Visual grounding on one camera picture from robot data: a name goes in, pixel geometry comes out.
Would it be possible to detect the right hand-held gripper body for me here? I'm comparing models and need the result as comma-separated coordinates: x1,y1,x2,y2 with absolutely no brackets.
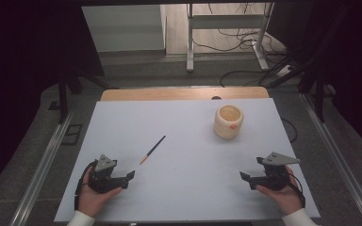
255,152,302,192

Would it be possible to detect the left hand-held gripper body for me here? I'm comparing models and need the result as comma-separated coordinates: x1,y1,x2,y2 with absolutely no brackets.
89,153,130,194

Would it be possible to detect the dark pencil with orange end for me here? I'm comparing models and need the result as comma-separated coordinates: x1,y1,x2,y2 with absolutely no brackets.
139,135,167,166

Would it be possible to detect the cream round pen holder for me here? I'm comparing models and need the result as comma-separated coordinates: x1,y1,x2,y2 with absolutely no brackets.
213,104,245,140

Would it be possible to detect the person's left hand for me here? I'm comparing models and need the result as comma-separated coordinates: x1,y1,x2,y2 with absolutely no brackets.
77,165,123,218

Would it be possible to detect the person's right hand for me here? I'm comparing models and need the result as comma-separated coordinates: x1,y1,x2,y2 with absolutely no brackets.
254,165,304,217

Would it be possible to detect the person's left white sleeve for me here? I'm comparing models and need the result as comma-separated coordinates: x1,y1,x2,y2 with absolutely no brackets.
66,210,96,226

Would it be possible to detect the white board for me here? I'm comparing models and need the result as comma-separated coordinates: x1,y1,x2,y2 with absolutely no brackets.
54,97,321,224

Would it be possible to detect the black metal stand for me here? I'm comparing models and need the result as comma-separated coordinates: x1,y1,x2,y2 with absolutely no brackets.
47,67,110,124
265,53,336,123

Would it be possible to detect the wooden table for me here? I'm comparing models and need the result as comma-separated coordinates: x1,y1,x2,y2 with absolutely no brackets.
100,86,271,103

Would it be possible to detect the white power strip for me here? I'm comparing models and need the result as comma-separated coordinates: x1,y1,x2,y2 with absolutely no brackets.
275,64,297,78

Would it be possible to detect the dark curtain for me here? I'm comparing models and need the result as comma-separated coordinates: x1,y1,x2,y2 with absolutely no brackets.
0,0,106,202
266,0,362,162

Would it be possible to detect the white cabinet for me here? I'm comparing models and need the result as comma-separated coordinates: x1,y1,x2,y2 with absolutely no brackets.
81,4,168,54

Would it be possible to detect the right hand-held gripper black cable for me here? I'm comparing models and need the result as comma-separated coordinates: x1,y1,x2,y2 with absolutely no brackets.
287,171,306,209

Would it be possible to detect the hand-held gripper black cable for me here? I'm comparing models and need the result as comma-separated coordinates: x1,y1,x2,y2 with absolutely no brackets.
74,159,99,212
287,171,306,209

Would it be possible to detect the left hand-held gripper black cable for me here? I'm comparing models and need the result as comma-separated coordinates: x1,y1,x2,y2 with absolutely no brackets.
74,159,99,212

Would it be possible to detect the thin black cable loop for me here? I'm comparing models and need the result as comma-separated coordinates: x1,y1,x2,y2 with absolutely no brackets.
280,117,299,144

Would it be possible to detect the aluminium rail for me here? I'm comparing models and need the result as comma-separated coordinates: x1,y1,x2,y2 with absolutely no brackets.
299,93,362,226
8,107,78,226

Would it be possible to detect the tangle of black floor cables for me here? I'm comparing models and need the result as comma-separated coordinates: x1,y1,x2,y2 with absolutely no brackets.
190,2,288,65

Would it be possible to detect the white metal desk frame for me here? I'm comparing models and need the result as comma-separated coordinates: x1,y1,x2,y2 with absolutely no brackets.
186,2,276,73

